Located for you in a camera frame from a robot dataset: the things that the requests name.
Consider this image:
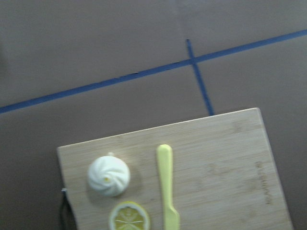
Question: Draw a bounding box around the white steamed bun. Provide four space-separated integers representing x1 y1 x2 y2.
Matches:
87 152 130 197

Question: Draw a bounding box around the yellow plastic knife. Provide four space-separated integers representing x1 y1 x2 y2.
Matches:
156 144 180 230

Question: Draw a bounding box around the bamboo cutting board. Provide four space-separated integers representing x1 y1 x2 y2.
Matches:
57 108 293 230

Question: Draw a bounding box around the lower lemon slice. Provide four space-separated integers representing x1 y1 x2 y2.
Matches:
108 201 151 230

